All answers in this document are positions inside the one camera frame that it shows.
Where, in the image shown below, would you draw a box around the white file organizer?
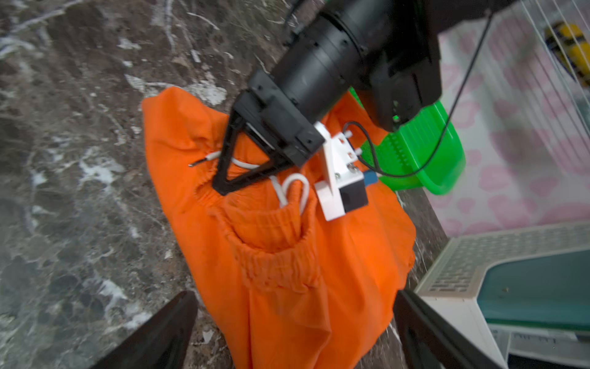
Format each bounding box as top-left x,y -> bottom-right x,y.
416,221 -> 589,368

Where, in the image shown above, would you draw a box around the yellow utility knife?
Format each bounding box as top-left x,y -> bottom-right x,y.
544,22 -> 589,89

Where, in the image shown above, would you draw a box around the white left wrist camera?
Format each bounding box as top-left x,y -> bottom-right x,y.
314,121 -> 369,221

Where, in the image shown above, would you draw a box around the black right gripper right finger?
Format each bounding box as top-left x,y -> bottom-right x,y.
393,289 -> 500,369

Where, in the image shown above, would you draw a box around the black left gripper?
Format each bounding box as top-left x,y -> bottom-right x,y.
212,69 -> 325,195

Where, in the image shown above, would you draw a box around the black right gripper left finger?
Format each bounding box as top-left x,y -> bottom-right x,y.
92,291 -> 198,369

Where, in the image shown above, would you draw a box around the white wire wall shelf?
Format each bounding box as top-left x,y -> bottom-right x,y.
499,1 -> 589,144

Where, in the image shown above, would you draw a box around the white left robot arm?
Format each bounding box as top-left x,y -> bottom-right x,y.
213,1 -> 509,195

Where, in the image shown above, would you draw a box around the green plastic basket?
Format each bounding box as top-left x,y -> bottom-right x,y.
375,101 -> 466,195

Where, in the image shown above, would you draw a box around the orange shorts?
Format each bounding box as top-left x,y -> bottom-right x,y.
142,87 -> 416,368

